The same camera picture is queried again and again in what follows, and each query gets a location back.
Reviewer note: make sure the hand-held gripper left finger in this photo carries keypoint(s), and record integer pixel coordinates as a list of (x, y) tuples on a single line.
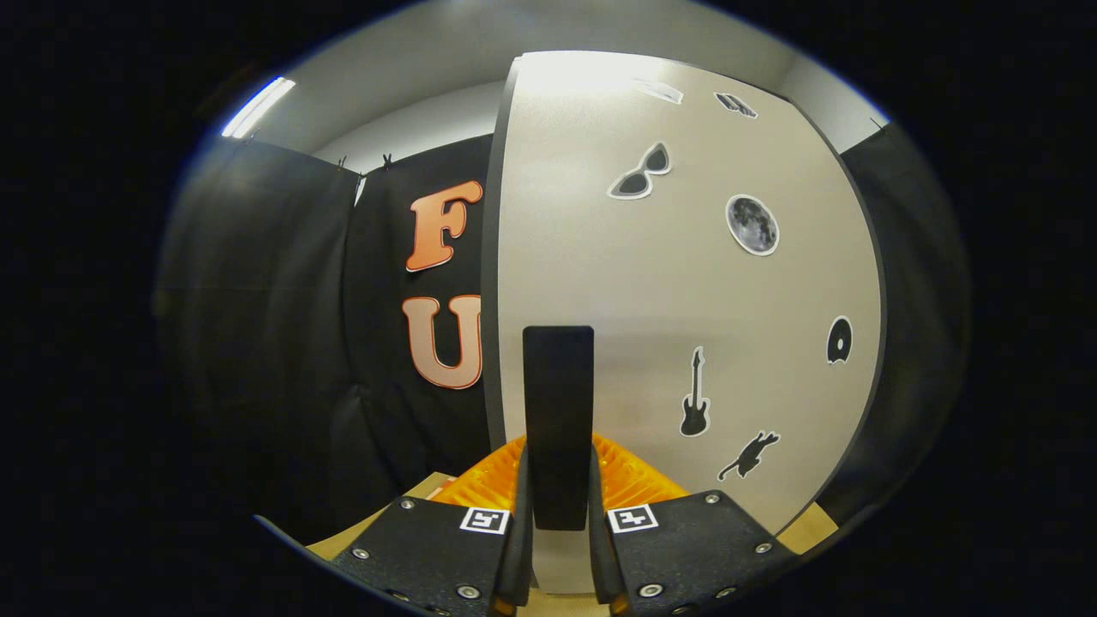
[(519, 557)]

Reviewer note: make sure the black backdrop cloth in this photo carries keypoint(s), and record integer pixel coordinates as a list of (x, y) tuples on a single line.
[(257, 343)]

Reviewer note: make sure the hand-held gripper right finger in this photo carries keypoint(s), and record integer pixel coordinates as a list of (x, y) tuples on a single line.
[(600, 557)]

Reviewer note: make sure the ceiling light strip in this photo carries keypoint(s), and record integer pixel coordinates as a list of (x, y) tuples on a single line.
[(257, 107)]

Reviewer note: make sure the dark grey shoe cabinet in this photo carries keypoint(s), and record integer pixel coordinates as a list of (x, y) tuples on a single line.
[(490, 343)]

